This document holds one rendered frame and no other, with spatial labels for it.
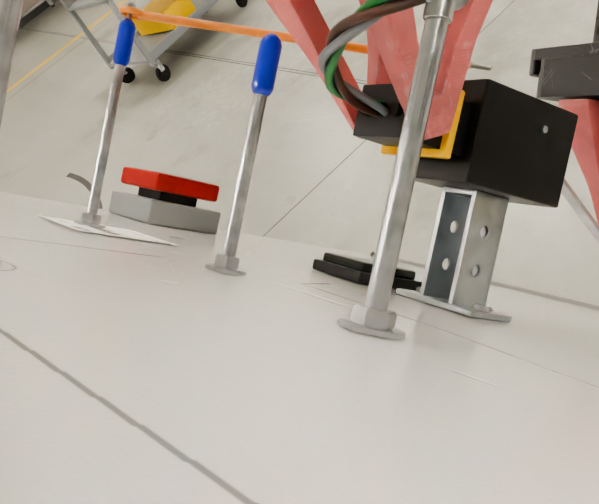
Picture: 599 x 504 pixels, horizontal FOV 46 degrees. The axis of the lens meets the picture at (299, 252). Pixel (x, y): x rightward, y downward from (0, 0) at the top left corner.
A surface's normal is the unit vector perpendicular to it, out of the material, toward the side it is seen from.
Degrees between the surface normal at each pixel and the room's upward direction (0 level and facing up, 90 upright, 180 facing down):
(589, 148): 68
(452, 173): 38
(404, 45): 101
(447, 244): 82
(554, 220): 0
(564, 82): 47
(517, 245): 0
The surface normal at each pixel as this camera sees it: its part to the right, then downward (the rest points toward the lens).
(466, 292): 0.53, 0.15
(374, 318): 0.04, 0.06
